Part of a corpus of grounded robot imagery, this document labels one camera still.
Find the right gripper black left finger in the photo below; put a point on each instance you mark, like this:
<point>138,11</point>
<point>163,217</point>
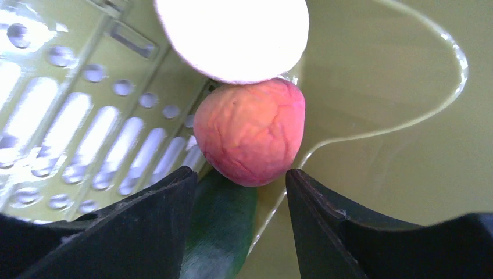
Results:
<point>141,236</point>

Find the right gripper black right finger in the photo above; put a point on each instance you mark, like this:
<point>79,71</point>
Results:
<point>336,237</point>

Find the dark green toy avocado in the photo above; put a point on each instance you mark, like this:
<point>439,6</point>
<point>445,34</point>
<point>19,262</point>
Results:
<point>221,229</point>

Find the olive green plastic basket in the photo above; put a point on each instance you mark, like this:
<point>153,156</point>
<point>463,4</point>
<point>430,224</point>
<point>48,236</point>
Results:
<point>96,107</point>

